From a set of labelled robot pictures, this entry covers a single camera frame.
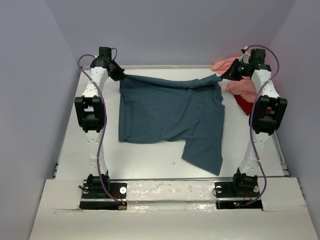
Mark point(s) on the metal back table rail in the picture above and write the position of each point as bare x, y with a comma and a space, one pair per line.
147, 67

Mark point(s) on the metal right side rail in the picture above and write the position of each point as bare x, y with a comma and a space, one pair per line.
281, 157

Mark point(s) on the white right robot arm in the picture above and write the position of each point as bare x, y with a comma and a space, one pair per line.
261, 65

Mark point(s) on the teal blue t shirt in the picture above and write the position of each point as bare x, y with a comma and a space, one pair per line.
153, 110

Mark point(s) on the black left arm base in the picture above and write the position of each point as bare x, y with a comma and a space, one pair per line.
101, 193

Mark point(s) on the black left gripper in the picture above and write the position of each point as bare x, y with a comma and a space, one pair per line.
119, 75

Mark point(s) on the metal table rail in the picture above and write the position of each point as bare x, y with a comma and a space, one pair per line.
147, 67
219, 179

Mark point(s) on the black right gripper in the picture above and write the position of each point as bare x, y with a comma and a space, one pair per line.
231, 73

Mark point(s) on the red t shirt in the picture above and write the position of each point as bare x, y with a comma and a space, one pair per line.
244, 104

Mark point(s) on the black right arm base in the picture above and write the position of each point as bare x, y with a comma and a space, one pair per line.
242, 192

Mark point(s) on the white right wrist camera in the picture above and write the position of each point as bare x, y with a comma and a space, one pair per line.
244, 59

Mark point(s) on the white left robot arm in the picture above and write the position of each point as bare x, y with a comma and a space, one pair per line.
90, 105

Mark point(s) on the metal left side rail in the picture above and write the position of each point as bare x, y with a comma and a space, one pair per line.
56, 166

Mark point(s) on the metal front table rail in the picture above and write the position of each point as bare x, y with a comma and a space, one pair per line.
219, 179

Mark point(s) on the pink t shirt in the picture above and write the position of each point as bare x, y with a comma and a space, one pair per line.
244, 88

